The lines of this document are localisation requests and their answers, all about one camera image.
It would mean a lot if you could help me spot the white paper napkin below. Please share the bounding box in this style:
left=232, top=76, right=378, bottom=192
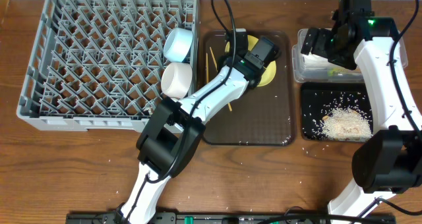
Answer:
left=302, top=53, right=333, bottom=67

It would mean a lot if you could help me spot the wooden chopstick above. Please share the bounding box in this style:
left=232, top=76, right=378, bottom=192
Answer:
left=206, top=53, right=209, bottom=83
left=209, top=47, right=233, bottom=112

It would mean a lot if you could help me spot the green snack wrapper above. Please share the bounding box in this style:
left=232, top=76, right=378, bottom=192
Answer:
left=327, top=69, right=362, bottom=78

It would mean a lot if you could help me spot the yellow plate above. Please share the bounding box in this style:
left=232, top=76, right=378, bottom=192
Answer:
left=222, top=48, right=276, bottom=88

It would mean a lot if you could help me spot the light blue bowl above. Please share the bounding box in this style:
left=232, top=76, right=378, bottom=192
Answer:
left=164, top=28, right=193, bottom=63

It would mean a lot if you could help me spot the white pink bowl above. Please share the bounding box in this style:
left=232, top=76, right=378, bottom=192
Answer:
left=161, top=63, right=193, bottom=99

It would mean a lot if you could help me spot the rice and peanut pile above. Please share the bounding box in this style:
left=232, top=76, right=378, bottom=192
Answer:
left=302, top=92, right=373, bottom=142

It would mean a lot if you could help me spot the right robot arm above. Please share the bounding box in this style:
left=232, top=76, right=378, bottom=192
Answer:
left=301, top=0, right=421, bottom=223

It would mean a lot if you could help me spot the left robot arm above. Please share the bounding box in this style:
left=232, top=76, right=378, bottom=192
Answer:
left=113, top=36, right=271, bottom=223

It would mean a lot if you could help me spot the clear plastic bin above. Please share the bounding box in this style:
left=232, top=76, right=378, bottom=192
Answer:
left=292, top=29, right=408, bottom=83

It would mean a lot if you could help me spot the black plastic tray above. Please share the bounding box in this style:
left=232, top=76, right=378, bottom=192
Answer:
left=299, top=82, right=375, bottom=144

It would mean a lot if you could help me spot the dark brown serving tray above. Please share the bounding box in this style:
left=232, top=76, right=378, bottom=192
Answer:
left=203, top=30, right=296, bottom=146

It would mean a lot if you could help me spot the grey dish rack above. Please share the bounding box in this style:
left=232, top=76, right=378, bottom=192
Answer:
left=16, top=0, right=200, bottom=132

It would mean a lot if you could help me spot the left black cable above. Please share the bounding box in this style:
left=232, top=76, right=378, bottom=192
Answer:
left=113, top=0, right=238, bottom=224

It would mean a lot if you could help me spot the black cable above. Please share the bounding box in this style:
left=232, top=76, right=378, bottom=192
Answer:
left=113, top=0, right=238, bottom=224
left=355, top=0, right=422, bottom=224

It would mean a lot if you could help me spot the right black cable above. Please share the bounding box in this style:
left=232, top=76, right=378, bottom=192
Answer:
left=355, top=0, right=422, bottom=224

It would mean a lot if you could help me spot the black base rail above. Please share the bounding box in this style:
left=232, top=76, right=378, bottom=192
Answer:
left=65, top=212, right=396, bottom=224

